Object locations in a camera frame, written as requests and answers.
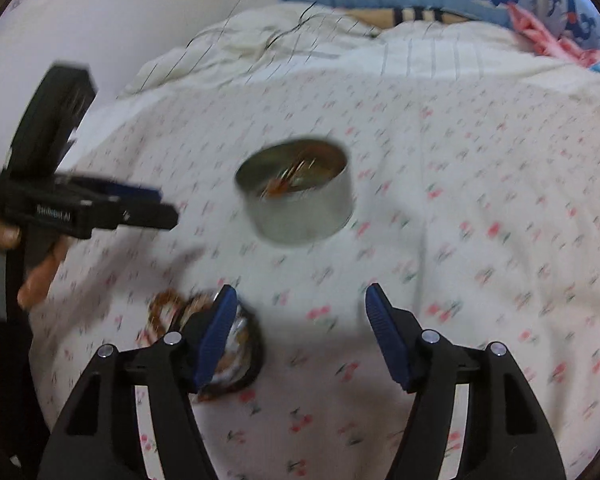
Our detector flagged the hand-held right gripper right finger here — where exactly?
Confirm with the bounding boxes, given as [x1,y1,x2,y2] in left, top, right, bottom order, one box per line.
[364,282,568,480]

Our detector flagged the person's dark clothing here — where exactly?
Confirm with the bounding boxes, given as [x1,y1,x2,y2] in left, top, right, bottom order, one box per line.
[0,285,48,480]

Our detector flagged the navy tan striped pillow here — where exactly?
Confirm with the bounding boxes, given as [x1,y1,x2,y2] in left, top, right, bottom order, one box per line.
[342,6,476,29]

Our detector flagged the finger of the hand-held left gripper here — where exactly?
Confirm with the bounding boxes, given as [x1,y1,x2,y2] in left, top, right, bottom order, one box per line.
[91,200,179,241]
[55,174,162,202]

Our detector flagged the cherry print bedsheet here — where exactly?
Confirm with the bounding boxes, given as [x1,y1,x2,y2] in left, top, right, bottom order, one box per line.
[30,67,600,480]

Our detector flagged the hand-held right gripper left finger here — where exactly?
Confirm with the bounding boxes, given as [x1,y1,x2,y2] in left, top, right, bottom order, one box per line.
[37,284,239,480]

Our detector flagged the white striped quilt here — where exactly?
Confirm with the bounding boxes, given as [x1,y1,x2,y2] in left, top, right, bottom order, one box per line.
[122,2,600,100]

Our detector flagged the amber bead bracelet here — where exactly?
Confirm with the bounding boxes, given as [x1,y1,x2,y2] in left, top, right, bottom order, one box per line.
[262,147,338,197]

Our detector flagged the dark brown bead bracelet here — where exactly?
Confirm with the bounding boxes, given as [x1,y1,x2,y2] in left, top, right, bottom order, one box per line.
[137,287,216,352]

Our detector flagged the round metal tin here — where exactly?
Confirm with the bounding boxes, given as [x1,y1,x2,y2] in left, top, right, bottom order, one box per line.
[235,135,356,247]

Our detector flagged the thin black cable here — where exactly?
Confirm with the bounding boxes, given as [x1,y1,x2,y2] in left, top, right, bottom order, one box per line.
[145,0,381,92]

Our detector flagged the pink cloth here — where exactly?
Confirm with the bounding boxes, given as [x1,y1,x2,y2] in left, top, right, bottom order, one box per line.
[507,5,600,68]

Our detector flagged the person's left hand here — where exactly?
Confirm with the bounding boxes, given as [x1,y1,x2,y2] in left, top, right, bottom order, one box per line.
[0,215,72,311]

